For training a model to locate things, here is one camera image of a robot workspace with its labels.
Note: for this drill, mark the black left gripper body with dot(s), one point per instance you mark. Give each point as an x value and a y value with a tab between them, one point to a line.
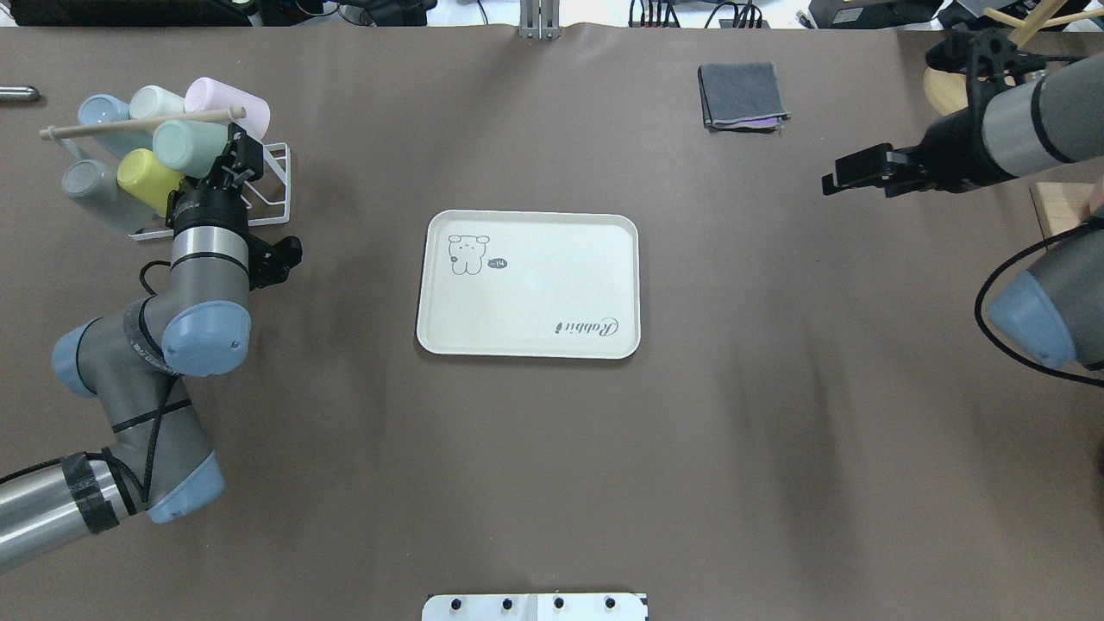
204	210

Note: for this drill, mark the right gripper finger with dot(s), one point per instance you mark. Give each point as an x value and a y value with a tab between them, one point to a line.
871	167

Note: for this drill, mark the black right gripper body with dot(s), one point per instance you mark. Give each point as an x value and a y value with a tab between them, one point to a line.
956	153

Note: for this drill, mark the green plastic cup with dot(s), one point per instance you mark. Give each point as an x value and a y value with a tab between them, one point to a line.
189	147

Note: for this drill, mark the cream rabbit tray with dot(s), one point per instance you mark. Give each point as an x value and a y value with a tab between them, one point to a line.
530	284

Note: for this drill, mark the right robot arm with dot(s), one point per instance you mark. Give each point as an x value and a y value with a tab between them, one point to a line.
1042	306

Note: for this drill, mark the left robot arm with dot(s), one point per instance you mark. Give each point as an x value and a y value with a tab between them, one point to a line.
134	363

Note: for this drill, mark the yellow plastic cup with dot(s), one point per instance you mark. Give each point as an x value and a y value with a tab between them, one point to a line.
144	177

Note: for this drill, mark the pink plastic cup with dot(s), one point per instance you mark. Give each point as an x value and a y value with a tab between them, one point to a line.
208	94

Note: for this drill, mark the cream plastic cup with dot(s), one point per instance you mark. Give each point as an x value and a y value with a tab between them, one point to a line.
155	101

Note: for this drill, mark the grey plastic cup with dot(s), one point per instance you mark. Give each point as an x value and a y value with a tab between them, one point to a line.
92	185

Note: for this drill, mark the light blue plastic cup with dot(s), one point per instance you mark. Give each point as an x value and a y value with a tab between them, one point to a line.
103	108

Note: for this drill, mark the wooden mug tree stand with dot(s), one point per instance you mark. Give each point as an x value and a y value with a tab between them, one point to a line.
1039	16

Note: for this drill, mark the folded grey cloth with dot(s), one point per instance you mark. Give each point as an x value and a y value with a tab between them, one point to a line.
741	96

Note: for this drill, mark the white wire cup rack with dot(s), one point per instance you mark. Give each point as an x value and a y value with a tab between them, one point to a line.
268	200

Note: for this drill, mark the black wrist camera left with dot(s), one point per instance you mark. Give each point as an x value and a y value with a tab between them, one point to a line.
270	264

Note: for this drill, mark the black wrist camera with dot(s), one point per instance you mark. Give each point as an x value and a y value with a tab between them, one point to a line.
967	64
270	264

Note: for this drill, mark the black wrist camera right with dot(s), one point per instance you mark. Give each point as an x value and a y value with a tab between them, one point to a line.
967	64

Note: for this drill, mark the wooden rack handle rod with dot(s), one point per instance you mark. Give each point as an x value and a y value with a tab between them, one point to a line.
53	133

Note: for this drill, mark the aluminium frame post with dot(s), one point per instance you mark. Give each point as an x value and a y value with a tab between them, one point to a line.
539	20

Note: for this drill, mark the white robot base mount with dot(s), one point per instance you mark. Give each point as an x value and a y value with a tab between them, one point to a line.
602	605

